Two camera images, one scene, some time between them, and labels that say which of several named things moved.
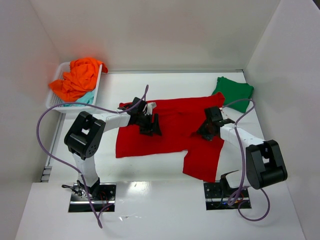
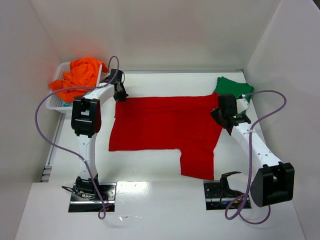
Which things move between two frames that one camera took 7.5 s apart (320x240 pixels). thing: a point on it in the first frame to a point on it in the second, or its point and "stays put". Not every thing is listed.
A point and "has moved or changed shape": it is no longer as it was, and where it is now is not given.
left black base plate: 105,203 stays put
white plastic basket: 55,103 stays put
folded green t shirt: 233,91 stays put
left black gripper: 149,125 to 120,92
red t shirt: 179,121 has moved or changed shape
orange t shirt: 82,78 stays put
